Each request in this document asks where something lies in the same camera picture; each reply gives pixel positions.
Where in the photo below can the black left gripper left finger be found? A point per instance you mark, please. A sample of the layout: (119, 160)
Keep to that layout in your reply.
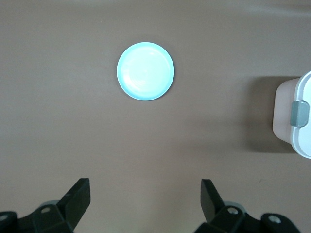
(73, 206)

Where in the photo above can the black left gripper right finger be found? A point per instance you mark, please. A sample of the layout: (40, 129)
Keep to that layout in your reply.
(211, 206)

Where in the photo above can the white lidded storage box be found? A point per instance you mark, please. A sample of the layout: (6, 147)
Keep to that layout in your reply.
(286, 116)

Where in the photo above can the light blue round plate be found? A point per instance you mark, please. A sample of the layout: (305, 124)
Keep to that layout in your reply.
(145, 71)

